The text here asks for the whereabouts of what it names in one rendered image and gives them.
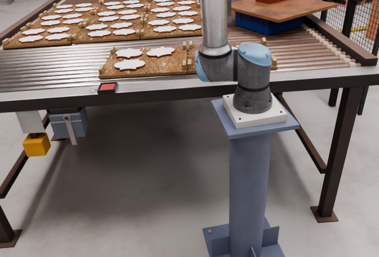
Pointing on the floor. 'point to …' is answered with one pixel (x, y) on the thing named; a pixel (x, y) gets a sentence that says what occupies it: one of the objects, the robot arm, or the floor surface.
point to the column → (247, 191)
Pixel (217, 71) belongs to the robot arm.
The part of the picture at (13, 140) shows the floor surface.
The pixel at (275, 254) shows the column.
